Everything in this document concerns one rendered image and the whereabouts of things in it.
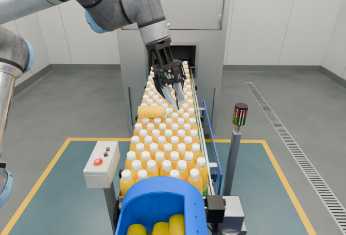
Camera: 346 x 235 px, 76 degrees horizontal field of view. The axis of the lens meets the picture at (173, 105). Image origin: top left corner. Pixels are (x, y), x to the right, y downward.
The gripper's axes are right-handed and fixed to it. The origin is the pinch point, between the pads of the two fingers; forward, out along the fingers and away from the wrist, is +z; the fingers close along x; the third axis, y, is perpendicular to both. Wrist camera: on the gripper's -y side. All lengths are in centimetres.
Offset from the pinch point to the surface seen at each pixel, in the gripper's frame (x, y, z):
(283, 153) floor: 127, -130, 158
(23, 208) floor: -139, -129, 90
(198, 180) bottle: 1.1, -11.7, 39.7
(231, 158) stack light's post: 26, -33, 54
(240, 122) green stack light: 32, -26, 31
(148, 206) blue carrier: -20.5, -1.6, 32.2
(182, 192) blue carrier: -8.0, 8.3, 24.0
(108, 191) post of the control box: -40, -34, 43
